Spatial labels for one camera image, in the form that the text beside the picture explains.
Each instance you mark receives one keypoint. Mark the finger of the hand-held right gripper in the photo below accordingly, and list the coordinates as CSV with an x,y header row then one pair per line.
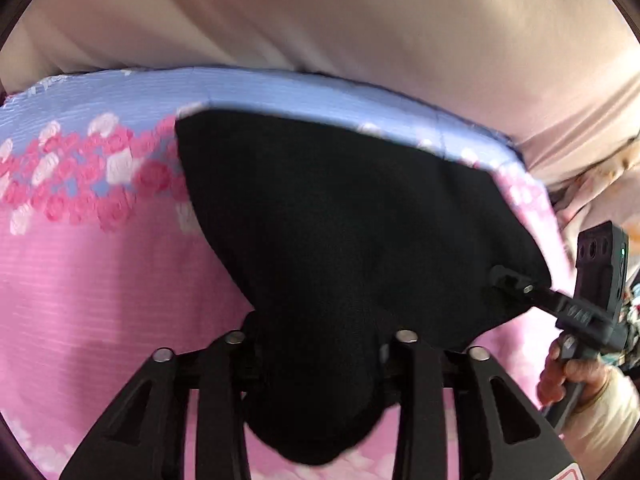
x,y
527,290

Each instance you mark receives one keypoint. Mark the person's right forearm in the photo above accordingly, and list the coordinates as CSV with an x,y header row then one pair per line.
x,y
612,415

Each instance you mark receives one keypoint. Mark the pink floral blanket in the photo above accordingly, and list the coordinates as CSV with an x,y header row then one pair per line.
x,y
100,280

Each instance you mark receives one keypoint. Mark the black pants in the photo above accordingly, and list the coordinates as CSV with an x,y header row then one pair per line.
x,y
340,240

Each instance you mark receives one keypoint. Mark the person's right hand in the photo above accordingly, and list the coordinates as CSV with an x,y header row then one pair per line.
x,y
555,380

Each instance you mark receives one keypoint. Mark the beige curtain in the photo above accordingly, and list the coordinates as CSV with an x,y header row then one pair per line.
x,y
320,15

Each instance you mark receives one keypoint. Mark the floral patterned cloth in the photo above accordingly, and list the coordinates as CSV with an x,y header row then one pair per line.
x,y
631,325

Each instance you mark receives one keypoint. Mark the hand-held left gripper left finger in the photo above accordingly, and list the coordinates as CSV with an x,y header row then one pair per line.
x,y
220,365

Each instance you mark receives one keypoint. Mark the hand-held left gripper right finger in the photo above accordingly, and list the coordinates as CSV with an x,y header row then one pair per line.
x,y
412,365

